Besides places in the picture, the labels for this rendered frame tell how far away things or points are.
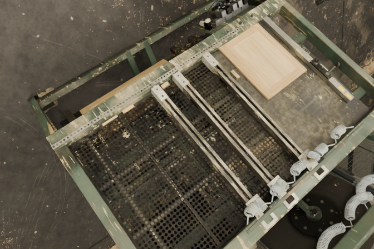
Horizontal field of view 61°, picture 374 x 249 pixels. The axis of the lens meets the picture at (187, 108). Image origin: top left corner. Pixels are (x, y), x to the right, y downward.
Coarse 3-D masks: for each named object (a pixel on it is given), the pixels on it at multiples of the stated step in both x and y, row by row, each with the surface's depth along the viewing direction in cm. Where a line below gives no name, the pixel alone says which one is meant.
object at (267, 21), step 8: (264, 24) 266; (272, 24) 262; (280, 32) 259; (288, 40) 256; (296, 48) 253; (304, 56) 251; (320, 72) 245; (328, 80) 243; (336, 88) 241; (344, 88) 241; (344, 96) 239; (352, 96) 239
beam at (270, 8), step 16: (272, 0) 272; (256, 16) 263; (272, 16) 275; (224, 32) 253; (240, 32) 255; (192, 48) 244; (176, 64) 237; (192, 64) 241; (144, 80) 229; (112, 96) 222; (128, 96) 223; (144, 96) 228; (96, 112) 216; (112, 112) 217; (64, 128) 209; (64, 144) 205
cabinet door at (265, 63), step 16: (256, 32) 260; (224, 48) 250; (240, 48) 252; (256, 48) 253; (272, 48) 254; (240, 64) 245; (256, 64) 247; (272, 64) 248; (288, 64) 249; (256, 80) 240; (272, 80) 242; (288, 80) 243; (272, 96) 236
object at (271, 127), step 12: (204, 60) 241; (216, 72) 236; (228, 84) 232; (240, 96) 228; (252, 108) 224; (264, 120) 221; (276, 132) 218; (288, 144) 215; (300, 156) 208; (312, 156) 197; (312, 168) 205; (324, 168) 206
